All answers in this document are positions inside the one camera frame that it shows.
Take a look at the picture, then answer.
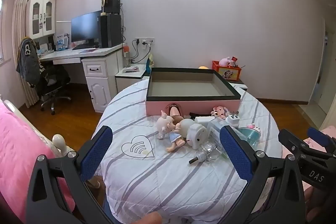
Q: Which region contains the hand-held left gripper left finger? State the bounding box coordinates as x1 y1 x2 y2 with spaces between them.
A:
26 125 114 224

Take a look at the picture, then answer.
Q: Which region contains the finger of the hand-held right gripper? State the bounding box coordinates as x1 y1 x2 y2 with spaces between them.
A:
308 127 336 154
278 129 310 161

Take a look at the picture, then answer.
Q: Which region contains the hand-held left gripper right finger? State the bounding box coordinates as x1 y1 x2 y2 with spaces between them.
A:
219 125 306 224

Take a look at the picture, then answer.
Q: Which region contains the teal clear plastic dish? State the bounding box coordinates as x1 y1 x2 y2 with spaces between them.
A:
238 126 261 149

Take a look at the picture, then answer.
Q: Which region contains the clear glass bottle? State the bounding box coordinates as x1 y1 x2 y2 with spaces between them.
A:
188 141 222 165

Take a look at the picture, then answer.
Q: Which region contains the blue packaged box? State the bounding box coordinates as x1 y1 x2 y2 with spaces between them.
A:
207 119 227 146

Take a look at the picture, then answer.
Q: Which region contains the white plug charger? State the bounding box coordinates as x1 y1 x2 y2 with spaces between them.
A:
226 111 240 128

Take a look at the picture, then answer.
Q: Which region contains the white round night light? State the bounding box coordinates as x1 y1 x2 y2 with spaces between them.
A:
178 118 209 149

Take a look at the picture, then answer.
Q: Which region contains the small pink doll figure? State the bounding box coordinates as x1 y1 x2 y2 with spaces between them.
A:
211 106 229 119

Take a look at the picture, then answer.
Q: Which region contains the pig doll blue dress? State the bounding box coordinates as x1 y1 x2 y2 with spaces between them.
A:
157 112 188 153

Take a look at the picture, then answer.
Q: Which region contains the rose gold cup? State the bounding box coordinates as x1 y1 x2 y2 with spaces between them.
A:
168 103 183 117

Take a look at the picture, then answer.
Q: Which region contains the white nightstand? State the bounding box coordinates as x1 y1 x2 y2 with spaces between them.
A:
115 64 150 94

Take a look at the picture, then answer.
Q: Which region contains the pink blanket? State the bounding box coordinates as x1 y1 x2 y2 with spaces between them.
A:
0 101 76 214

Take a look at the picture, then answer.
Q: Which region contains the red toy box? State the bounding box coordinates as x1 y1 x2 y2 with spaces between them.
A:
211 60 243 82

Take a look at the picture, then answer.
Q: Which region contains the black office chair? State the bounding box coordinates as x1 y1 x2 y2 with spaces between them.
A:
35 61 72 115

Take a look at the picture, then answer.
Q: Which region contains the white desk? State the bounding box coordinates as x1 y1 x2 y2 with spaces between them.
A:
38 43 126 113

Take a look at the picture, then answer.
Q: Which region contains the red cap water bottle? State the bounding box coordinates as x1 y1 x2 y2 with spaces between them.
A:
123 46 131 67

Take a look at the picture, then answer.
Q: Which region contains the blue yellow snack bag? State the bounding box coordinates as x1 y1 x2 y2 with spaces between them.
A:
145 52 155 73

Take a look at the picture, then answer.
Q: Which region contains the black keyboard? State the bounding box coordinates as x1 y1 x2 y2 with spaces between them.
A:
72 43 91 51

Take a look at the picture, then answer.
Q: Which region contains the grey jacket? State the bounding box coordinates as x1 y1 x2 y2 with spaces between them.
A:
16 36 44 88

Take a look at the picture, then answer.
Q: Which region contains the blue white box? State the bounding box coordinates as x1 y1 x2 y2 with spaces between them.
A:
55 33 69 51

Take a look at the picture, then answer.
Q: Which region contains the black computer tower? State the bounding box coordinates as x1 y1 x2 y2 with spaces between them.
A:
99 14 122 48

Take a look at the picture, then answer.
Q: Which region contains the black computer monitor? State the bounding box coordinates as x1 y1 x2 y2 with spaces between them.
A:
71 10 103 47

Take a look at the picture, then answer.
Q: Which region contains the white hutch cabinet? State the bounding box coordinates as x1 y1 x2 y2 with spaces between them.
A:
26 0 56 39

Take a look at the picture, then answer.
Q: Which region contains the black speaker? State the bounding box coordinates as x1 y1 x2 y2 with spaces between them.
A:
102 0 121 15

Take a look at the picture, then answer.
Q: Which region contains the white bed frame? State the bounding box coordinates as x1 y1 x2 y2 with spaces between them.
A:
0 98 76 159

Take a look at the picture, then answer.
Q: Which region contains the black power cable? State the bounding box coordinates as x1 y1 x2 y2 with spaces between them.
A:
131 40 152 64

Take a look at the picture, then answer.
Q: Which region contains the wall outlet strip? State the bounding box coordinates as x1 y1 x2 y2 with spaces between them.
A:
135 38 155 46

